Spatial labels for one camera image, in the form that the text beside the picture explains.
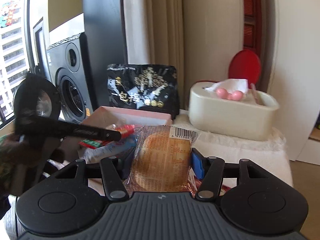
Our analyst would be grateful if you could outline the black plum snack bag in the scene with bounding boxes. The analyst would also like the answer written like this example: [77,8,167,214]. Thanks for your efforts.
[107,64,180,120]

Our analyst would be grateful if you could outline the pink balls on tissue box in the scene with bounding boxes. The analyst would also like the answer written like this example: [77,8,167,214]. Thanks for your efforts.
[215,88,244,101]

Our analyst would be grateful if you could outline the cream tissue box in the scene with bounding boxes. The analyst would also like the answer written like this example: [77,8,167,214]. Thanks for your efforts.
[188,82,279,141]

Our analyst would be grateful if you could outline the beige curtain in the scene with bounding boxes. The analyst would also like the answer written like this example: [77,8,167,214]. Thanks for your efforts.
[123,0,244,108]

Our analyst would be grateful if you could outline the red chicken feet packet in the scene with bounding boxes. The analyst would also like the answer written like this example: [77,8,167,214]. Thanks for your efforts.
[78,125,135,150]

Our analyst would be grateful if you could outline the white woven table cloth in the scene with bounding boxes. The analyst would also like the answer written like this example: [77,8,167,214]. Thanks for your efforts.
[172,109,294,188]

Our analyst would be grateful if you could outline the blue seaweed snack packet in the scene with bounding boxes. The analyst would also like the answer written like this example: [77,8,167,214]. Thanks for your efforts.
[78,134,136,164]

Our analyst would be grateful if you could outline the black speaker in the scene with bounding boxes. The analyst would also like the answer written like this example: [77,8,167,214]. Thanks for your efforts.
[47,33,97,123]

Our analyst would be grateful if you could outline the pink cardboard box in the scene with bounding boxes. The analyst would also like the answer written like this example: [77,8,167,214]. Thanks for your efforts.
[82,106,172,128]

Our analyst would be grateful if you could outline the red round lid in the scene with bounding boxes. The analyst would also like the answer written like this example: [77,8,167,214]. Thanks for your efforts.
[228,49,261,85]

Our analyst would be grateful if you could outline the small red snack packet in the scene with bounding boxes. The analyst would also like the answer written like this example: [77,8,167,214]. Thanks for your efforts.
[189,169,233,197]

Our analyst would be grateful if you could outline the round pastry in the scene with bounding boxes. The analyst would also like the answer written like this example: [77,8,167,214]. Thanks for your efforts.
[124,126,199,195]

